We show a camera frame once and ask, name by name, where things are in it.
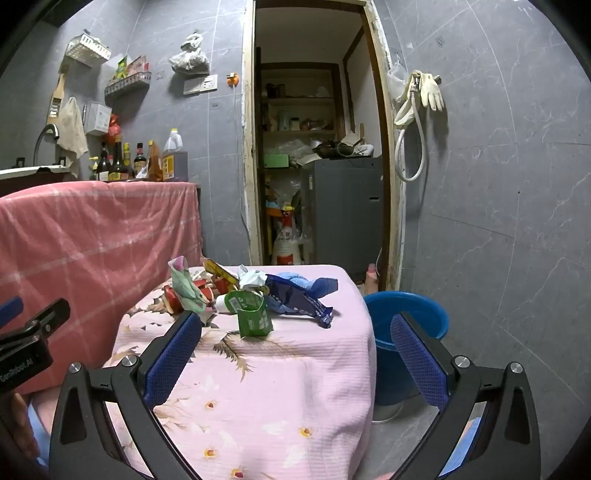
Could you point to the pink bottle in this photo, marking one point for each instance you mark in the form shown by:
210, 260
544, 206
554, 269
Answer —
371, 279

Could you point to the wooden shelf unit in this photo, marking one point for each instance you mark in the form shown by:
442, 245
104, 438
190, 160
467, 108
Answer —
300, 99

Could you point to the light blue cloth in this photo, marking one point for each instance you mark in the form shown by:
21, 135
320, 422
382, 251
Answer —
323, 285

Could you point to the orange wall hook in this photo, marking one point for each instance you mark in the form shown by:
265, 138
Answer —
232, 79

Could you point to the grey cabinet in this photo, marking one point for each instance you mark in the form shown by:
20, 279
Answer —
341, 212

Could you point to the wooden door frame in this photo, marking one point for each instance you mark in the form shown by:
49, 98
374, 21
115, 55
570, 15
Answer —
249, 138

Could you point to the green and pink wrapper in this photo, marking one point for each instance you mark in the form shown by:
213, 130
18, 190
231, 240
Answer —
187, 288

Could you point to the wooden board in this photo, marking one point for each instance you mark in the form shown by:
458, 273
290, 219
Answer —
56, 99

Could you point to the person's left forearm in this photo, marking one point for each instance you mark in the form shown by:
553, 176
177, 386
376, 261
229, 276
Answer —
16, 424

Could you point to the white sink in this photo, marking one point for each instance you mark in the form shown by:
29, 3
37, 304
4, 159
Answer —
27, 171

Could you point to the cream rubber gloves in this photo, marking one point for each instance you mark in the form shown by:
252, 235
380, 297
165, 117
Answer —
431, 90

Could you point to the white paper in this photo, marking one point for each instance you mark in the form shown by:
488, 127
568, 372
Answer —
251, 278

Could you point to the wall socket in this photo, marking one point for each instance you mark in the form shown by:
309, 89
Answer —
201, 85

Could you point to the green box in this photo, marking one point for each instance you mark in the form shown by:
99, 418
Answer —
277, 160

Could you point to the pink floral cloth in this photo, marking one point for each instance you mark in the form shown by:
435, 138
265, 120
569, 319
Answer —
277, 369

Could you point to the grey wall shelf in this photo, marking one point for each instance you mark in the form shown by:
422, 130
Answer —
129, 83

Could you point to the dark wok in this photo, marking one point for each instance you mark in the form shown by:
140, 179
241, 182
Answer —
330, 148

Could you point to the red bag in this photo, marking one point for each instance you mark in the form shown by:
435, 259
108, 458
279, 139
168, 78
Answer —
113, 129

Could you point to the row of dark sauce bottles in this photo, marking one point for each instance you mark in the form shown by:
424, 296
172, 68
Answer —
120, 166

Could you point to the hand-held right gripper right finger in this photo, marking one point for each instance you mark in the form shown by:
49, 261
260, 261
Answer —
418, 360

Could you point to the green drink carton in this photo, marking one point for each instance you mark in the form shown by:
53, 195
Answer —
254, 318

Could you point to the green packet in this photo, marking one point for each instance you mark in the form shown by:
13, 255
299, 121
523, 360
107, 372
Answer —
121, 67

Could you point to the cooking oil jug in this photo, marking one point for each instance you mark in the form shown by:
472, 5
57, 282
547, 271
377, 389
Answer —
174, 161

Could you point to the yellow wrapper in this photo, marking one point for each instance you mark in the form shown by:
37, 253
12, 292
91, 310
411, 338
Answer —
219, 272

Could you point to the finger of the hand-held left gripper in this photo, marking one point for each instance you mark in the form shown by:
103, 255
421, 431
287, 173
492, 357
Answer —
10, 311
48, 316

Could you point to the red packet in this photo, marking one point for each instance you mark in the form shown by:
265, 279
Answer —
137, 65

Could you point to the white sack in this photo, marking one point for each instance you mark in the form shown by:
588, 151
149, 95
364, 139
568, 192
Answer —
286, 244

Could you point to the white wall box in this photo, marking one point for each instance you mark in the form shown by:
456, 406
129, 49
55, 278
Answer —
98, 117

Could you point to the pink checked cloth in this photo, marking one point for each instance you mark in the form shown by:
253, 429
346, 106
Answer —
92, 240

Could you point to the hanging beige cloth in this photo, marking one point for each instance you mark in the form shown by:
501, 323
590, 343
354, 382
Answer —
73, 129

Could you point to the hanging clear plastic bag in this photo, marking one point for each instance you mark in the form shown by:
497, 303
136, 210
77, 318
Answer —
189, 57

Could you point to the blue plastic bucket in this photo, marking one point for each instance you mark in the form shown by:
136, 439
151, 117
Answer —
383, 364

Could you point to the white wall basket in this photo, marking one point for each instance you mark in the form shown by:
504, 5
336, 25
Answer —
87, 50

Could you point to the dark blue snack bag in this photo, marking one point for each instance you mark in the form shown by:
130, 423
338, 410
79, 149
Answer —
291, 300

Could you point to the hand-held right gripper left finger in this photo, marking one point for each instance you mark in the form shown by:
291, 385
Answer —
173, 355

